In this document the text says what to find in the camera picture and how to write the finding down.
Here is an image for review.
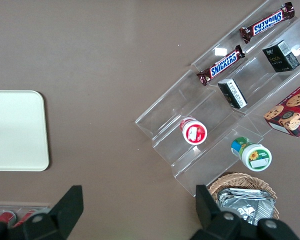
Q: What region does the clear acrylic bottle rack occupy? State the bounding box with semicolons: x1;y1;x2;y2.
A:
0;199;51;227

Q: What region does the silver foil packet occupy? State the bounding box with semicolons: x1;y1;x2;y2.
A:
215;187;276;227

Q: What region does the red plaid cookie box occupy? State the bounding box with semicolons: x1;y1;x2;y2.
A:
263;79;300;138

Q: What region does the cream plastic tray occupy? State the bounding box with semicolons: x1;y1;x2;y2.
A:
0;90;50;172

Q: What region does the red cola bottle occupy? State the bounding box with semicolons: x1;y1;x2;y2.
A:
0;210;17;224
13;209;39;227

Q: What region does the small black box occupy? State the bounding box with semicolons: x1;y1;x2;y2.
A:
217;77;249;110
261;39;300;74

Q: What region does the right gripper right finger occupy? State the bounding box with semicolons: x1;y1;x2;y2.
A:
191;184;242;240

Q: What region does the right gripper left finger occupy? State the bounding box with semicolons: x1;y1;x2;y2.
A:
8;184;85;240

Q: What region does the red lid yogurt cup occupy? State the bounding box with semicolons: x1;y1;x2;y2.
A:
179;116;208;146

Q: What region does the Snickers chocolate bar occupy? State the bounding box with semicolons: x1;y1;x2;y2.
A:
239;1;297;45
196;44;246;87

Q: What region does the clear acrylic stepped shelf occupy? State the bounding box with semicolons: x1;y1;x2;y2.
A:
134;0;300;197

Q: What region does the green lid yogurt cup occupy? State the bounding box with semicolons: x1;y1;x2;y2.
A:
230;136;273;173

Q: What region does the light wicker basket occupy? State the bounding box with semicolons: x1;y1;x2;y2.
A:
206;171;280;226

